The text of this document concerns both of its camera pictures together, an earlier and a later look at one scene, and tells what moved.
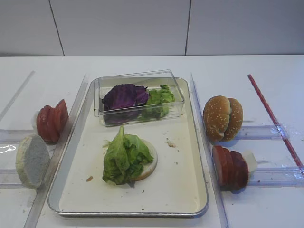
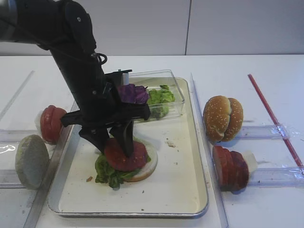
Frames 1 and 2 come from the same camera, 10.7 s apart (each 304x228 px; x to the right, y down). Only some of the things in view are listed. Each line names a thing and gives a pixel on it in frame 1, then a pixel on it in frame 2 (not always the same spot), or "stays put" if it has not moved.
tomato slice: [48, 122] -> [132, 163]
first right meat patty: [219, 158] stays put
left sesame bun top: [216, 118] stays put
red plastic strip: [286, 140] stays put
